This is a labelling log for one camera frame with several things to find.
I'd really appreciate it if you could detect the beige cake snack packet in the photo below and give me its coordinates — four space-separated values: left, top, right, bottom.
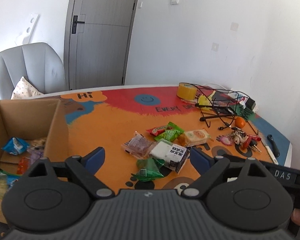
178 129 211 147

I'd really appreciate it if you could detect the white black snack packet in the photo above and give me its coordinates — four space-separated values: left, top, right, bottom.
149 139 190 173

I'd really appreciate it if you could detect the pink pixel charm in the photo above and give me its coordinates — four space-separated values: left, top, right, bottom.
216 135 234 146

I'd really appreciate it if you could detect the bright green snack packet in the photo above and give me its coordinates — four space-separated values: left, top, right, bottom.
154 122 184 142

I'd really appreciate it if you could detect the purple clear snack packet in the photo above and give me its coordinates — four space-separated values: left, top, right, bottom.
121 131 155 159

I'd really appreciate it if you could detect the dark green triangular packet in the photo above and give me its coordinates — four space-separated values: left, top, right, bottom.
131 157 165 181

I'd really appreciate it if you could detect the orange mandarin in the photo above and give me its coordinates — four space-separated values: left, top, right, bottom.
235 116 246 129

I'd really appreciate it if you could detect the red candy packet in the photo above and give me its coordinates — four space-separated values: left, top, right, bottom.
146 126 167 137

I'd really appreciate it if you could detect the purple packet in box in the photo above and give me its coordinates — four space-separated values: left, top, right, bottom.
27 137 46 163

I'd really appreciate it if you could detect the colourful cartoon table mat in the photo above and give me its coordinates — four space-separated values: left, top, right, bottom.
60 87 292 191

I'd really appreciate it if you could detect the yellow plastic bag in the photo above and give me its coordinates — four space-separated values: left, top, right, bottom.
197 90 216 108

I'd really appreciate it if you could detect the orange packet in box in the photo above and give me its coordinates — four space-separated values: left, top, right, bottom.
17 157 31 175

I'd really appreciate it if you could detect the yellow tape roll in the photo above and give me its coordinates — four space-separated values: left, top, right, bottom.
177 82 197 101

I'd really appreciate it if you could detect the white power strip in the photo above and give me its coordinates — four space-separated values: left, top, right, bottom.
239 96 258 113

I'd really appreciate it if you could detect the black power adapter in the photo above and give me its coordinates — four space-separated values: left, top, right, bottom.
245 98 256 111

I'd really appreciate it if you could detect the cardboard box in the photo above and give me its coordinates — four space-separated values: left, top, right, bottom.
0 98 71 224

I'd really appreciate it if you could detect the blue triangular packet in box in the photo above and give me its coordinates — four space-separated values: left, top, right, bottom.
1 137 29 155

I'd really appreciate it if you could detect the teal packet in box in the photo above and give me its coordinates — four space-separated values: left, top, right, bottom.
0 170 21 199

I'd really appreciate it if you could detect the white dotted cushion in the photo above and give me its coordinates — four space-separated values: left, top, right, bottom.
11 76 43 100

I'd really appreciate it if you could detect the grey armchair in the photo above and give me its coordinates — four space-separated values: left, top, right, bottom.
0 42 66 100

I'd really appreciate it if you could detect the grey door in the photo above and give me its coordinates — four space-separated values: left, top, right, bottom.
64 0 136 90

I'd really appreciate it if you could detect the keychain bunch with charms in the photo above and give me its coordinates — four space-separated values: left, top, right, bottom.
230 127 262 157

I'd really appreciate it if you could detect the black handled knife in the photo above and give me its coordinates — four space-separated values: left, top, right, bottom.
267 134 280 158

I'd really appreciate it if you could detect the black wire stand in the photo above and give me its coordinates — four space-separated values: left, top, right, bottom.
194 84 255 130

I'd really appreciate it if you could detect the black usb cable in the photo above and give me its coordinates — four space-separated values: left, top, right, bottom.
197 84 260 136

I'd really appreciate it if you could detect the black door handle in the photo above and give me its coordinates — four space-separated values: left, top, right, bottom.
71 15 85 34

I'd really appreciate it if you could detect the white wall hook board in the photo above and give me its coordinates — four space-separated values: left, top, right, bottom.
21 13 40 44

